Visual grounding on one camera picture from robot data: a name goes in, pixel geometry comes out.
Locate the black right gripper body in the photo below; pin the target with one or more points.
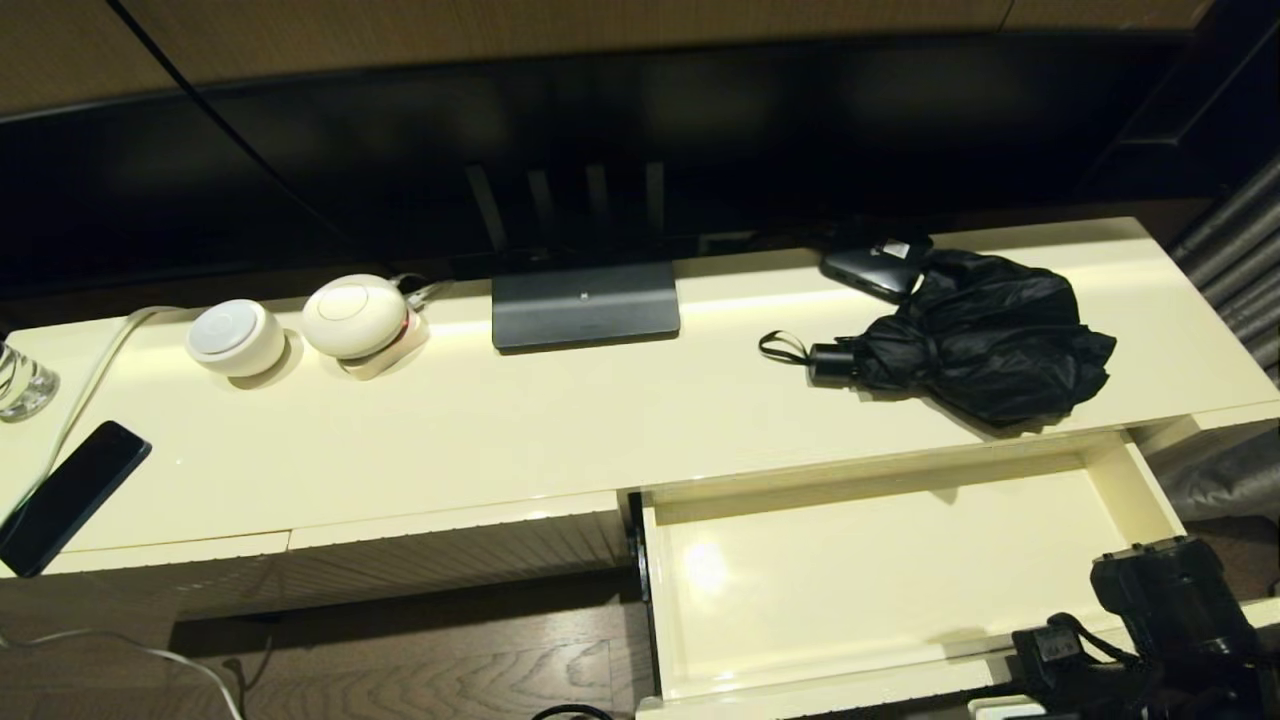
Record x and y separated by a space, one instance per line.
1070 670

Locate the black umbrella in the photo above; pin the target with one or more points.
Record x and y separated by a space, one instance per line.
990 340

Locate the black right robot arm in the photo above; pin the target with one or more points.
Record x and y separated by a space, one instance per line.
1190 620

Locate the blurred cream and black object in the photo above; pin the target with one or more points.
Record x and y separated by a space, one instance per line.
600 420

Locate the grey fabric cushion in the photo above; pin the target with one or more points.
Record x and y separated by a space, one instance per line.
1230 480

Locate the grey pleated curtain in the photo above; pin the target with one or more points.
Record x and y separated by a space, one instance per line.
1240 260

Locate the black set-top box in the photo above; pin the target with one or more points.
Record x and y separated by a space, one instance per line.
868 268

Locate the grey television base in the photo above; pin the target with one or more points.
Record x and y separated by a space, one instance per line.
585 305

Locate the black flat television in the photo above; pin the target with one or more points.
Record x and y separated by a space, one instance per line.
750 130

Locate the white round dome device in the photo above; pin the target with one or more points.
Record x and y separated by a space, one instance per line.
352 315

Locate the black smartphone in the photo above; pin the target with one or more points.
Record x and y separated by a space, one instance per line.
72 495

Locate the clear drinking glass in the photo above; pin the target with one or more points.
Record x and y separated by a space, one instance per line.
25 385

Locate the cream charging base plate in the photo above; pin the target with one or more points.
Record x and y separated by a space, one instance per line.
393 362

